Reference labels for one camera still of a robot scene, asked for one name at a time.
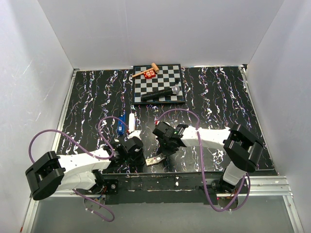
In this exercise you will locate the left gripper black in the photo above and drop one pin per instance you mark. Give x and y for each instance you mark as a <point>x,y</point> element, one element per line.
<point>141,159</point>

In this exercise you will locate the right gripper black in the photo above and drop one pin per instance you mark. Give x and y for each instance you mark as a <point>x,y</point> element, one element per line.
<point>165,152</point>

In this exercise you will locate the white staple box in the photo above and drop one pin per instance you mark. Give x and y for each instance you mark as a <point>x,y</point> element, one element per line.
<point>151,161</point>

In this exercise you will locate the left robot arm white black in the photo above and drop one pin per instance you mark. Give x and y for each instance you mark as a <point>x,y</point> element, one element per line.
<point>52,172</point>

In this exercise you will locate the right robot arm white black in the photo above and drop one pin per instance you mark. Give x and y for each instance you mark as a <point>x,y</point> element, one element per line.
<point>243,148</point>

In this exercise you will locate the black microphone silver grille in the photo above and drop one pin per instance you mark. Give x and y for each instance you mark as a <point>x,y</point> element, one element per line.
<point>161,93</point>

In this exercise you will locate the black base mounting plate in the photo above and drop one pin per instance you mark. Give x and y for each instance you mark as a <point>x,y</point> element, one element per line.
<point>126,188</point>

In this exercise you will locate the black white chessboard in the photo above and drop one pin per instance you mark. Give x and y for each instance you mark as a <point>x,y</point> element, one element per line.
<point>168,74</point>

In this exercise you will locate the red dice block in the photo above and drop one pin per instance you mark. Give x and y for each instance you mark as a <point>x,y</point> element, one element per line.
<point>149,74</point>

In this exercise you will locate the wooden mallet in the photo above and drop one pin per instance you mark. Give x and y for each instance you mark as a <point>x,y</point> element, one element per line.
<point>154,67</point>

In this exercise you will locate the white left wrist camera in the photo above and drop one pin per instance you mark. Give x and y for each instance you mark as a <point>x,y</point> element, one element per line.
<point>135,133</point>

